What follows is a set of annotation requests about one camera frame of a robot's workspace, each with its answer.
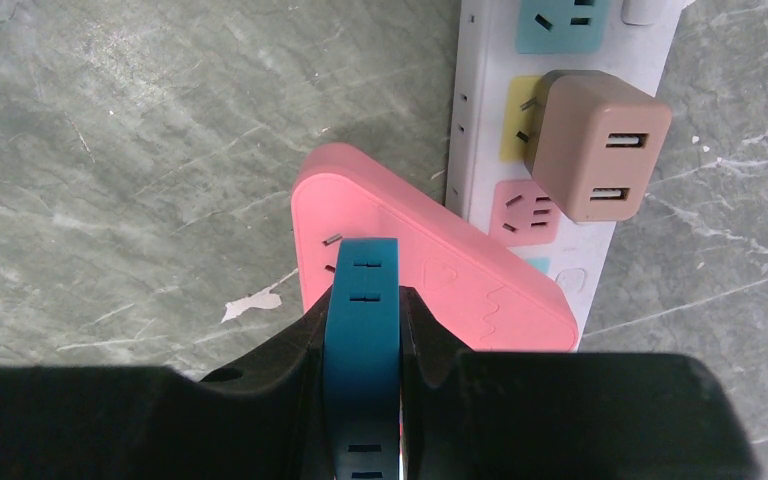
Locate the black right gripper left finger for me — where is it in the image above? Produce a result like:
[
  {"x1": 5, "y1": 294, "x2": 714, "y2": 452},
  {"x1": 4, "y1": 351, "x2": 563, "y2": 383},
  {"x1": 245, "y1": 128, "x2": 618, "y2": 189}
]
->
[{"x1": 0, "y1": 297, "x2": 331, "y2": 479}]

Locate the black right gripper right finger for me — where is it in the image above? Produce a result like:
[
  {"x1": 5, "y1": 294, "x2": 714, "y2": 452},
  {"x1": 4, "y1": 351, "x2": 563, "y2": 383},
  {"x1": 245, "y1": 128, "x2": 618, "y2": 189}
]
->
[{"x1": 400, "y1": 287, "x2": 762, "y2": 479}]

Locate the blue plug adapter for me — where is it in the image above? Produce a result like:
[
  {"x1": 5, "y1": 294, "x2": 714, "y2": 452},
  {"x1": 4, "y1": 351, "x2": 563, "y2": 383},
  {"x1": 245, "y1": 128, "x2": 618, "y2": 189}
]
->
[{"x1": 323, "y1": 238, "x2": 401, "y2": 479}]

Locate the small pink charger plug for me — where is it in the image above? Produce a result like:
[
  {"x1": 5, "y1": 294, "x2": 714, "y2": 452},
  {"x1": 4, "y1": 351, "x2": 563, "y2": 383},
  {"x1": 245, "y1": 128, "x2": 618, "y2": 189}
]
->
[{"x1": 524, "y1": 70, "x2": 672, "y2": 223}]

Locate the white multicolour power strip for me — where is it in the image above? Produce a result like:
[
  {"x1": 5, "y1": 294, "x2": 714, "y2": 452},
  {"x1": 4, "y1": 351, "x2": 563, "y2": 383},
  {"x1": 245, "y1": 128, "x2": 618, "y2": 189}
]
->
[{"x1": 445, "y1": 1, "x2": 685, "y2": 351}]

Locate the pink triangular power strip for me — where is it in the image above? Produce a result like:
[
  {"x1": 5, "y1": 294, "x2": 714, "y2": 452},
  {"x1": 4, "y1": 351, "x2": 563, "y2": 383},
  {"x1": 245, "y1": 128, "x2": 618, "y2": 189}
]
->
[{"x1": 291, "y1": 143, "x2": 580, "y2": 352}]

